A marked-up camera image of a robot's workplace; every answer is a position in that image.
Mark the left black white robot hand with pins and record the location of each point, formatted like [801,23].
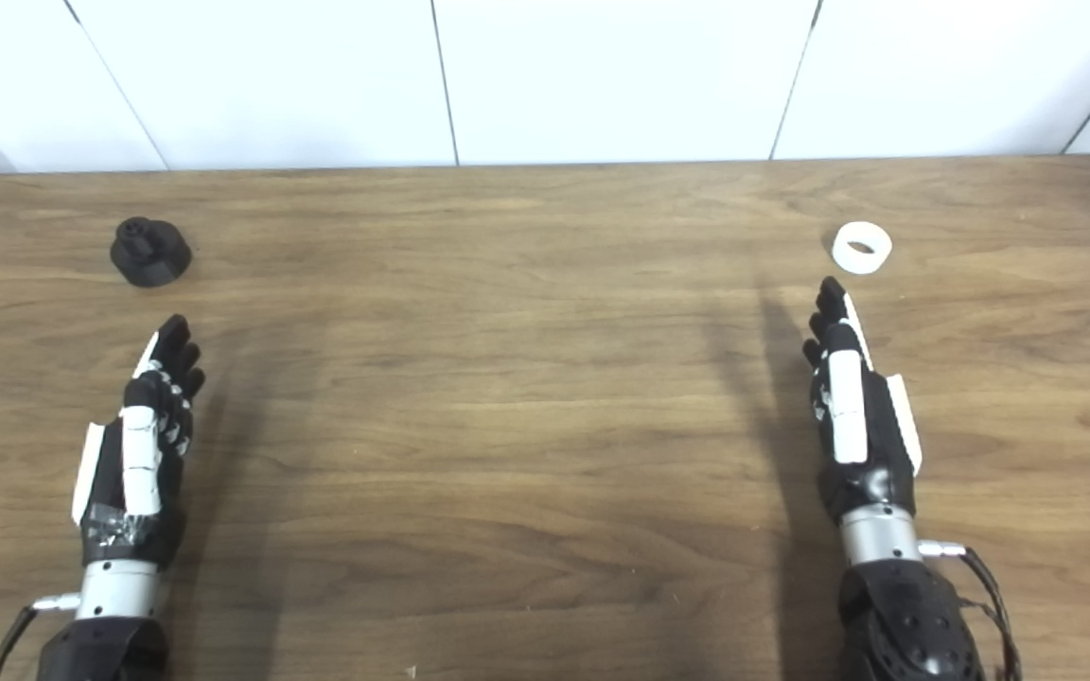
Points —
[140,454]

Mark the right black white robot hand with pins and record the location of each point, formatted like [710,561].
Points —
[850,416]

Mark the round black plastic part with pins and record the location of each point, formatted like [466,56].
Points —
[149,260]

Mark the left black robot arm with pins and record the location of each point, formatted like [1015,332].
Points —
[114,648]

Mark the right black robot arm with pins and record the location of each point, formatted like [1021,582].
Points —
[905,624]

